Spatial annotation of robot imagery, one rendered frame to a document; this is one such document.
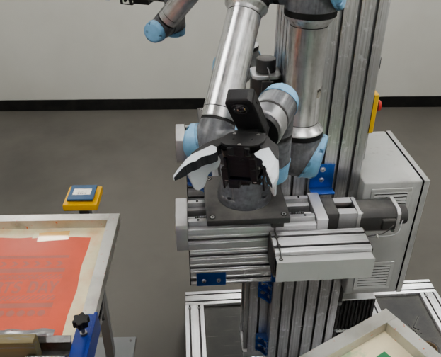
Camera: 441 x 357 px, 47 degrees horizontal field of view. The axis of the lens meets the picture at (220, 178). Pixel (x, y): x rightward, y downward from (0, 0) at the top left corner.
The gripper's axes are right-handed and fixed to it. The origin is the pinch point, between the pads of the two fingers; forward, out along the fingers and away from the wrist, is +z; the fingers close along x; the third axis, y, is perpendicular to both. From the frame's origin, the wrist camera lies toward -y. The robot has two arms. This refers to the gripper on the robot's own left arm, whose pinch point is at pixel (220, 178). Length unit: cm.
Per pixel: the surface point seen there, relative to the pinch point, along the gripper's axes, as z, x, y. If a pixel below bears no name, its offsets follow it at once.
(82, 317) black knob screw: -17, 52, 55
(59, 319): -21, 66, 64
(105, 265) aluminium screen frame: -42, 62, 61
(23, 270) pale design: -35, 88, 61
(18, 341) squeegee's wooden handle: -5, 62, 54
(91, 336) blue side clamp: -16, 50, 61
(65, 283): -34, 72, 63
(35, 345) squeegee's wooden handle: -6, 59, 56
